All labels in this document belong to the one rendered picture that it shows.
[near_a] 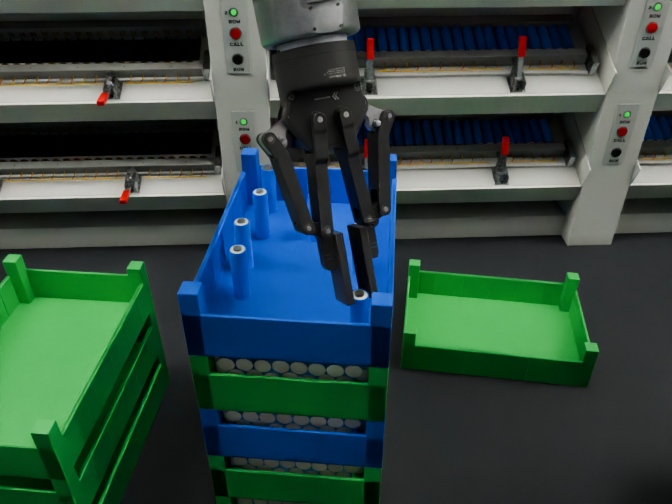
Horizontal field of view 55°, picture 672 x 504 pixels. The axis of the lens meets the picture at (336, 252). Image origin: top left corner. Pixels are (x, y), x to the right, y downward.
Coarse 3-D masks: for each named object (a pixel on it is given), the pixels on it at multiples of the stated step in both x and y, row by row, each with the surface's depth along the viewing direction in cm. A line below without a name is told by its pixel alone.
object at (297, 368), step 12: (216, 360) 67; (228, 360) 65; (240, 360) 65; (252, 360) 65; (264, 360) 65; (228, 372) 66; (240, 372) 66; (252, 372) 66; (264, 372) 66; (276, 372) 66; (288, 372) 66; (300, 372) 65; (312, 372) 65; (324, 372) 65; (336, 372) 65; (348, 372) 65; (360, 372) 65
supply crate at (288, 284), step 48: (240, 192) 81; (336, 192) 86; (288, 240) 79; (384, 240) 79; (192, 288) 60; (288, 288) 72; (384, 288) 72; (192, 336) 62; (240, 336) 62; (288, 336) 61; (336, 336) 60; (384, 336) 60
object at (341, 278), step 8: (336, 232) 59; (336, 240) 59; (336, 248) 59; (344, 248) 59; (336, 256) 60; (344, 256) 59; (344, 264) 59; (336, 272) 61; (344, 272) 59; (336, 280) 61; (344, 280) 59; (336, 288) 62; (344, 288) 60; (336, 296) 62; (344, 296) 60; (352, 296) 60; (352, 304) 60
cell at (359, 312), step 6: (354, 294) 61; (360, 294) 61; (366, 294) 61; (354, 300) 61; (360, 300) 60; (366, 300) 61; (354, 306) 61; (360, 306) 61; (366, 306) 61; (354, 312) 61; (360, 312) 61; (366, 312) 62; (354, 318) 62; (360, 318) 62; (366, 318) 62
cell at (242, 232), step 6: (234, 222) 71; (240, 222) 71; (246, 222) 71; (234, 228) 71; (240, 228) 71; (246, 228) 71; (234, 234) 72; (240, 234) 71; (246, 234) 72; (240, 240) 72; (246, 240) 72; (246, 246) 72; (252, 252) 74; (252, 258) 74; (252, 264) 74
